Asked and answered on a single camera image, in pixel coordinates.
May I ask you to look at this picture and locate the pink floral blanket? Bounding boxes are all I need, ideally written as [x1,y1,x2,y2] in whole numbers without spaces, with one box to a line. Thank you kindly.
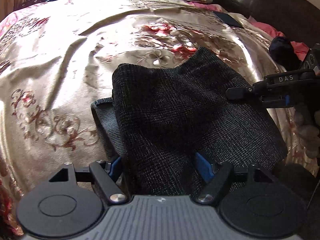
[188,1,309,61]

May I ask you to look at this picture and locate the beige floral bedspread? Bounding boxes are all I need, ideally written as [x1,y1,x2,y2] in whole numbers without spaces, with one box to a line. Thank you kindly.
[1,0,319,239]

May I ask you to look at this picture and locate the right white gloved hand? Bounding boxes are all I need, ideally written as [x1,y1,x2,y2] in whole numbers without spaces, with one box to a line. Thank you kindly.
[293,105,319,159]

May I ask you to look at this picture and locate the black phone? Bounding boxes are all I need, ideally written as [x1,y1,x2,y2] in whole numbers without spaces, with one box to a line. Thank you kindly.
[213,11,243,29]

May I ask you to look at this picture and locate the dark grey plaid pants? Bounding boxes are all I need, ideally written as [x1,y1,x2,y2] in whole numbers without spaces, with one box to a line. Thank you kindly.
[91,47,287,196]

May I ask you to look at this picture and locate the black folded garment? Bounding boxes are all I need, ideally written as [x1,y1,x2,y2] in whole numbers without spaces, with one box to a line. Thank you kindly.
[268,36,302,71]

